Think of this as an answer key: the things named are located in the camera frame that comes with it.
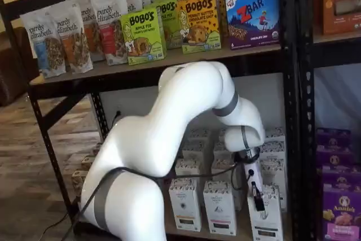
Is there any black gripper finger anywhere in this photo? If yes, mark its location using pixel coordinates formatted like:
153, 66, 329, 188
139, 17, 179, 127
251, 182, 266, 213

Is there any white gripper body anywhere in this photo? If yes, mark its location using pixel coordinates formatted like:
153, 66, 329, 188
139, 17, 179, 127
243, 158, 265, 194

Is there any white tea box green strip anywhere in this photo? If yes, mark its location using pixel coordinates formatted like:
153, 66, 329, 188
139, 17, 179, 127
247, 184, 284, 240

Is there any white tea box pink strip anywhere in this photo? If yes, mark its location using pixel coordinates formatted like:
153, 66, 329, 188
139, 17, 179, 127
202, 180, 238, 236

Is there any white tea box orange strip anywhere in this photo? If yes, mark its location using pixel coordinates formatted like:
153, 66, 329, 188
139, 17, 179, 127
168, 178, 202, 232

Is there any purple Annie's box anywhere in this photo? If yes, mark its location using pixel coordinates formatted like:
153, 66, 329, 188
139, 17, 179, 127
316, 149, 354, 169
322, 191, 361, 241
315, 128, 353, 151
321, 166, 361, 194

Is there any black metal shelf unit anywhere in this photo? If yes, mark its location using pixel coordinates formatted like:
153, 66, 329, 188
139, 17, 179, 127
0, 0, 301, 241
298, 0, 361, 241

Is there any blue ZBar box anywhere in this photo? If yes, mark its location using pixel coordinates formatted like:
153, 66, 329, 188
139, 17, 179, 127
225, 0, 281, 51

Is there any white box brown top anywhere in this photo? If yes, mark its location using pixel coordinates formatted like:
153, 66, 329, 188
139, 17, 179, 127
71, 170, 87, 197
81, 155, 95, 170

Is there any orange snack box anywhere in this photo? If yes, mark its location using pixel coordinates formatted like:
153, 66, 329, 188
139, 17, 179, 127
313, 0, 361, 36

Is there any granola bag red label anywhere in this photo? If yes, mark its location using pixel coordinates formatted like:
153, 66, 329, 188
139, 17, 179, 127
90, 0, 129, 66

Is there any granola bag brown label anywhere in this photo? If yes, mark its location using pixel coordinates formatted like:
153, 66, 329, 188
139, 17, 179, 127
80, 0, 105, 63

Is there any granola bag orange label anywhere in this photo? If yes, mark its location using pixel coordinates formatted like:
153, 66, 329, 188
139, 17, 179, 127
50, 0, 94, 75

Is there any granola bag blue label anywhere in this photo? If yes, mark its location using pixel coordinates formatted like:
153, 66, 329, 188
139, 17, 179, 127
19, 6, 67, 79

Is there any brown sofa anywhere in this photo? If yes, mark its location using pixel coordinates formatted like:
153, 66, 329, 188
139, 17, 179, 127
0, 26, 41, 108

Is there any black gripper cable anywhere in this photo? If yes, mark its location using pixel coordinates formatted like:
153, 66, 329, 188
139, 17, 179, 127
67, 147, 262, 241

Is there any thin black floor cord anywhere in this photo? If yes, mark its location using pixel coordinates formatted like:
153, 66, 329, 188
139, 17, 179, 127
36, 212, 72, 238

